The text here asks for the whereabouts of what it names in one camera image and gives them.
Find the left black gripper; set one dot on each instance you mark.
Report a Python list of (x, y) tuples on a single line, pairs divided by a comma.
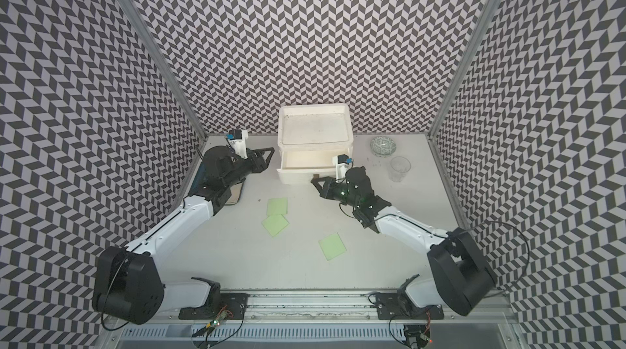
[(262, 164)]

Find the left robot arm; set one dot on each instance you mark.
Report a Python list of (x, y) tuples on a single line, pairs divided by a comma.
[(129, 284)]

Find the clear plastic cup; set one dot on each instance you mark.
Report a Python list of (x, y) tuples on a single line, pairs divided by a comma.
[(399, 168)]

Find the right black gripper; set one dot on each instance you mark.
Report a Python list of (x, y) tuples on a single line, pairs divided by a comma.
[(326, 191)]

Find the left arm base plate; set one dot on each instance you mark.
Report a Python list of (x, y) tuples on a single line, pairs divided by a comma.
[(234, 304)]

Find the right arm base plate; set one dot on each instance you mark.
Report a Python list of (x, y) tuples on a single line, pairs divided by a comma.
[(393, 306)]

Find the white top drawer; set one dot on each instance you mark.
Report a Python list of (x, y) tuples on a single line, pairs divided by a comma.
[(300, 167)]

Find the green sticky note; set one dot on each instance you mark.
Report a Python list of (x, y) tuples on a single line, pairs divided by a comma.
[(277, 206), (274, 224), (332, 246)]

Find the white drawer cabinet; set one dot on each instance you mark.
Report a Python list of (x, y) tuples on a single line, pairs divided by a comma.
[(315, 127)]

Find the blue tray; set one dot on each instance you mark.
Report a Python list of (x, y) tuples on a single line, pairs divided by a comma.
[(222, 191)]

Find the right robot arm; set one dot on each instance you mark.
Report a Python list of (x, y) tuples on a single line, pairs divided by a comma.
[(460, 276)]

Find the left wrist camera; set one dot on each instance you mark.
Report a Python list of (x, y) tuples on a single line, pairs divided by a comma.
[(236, 139)]

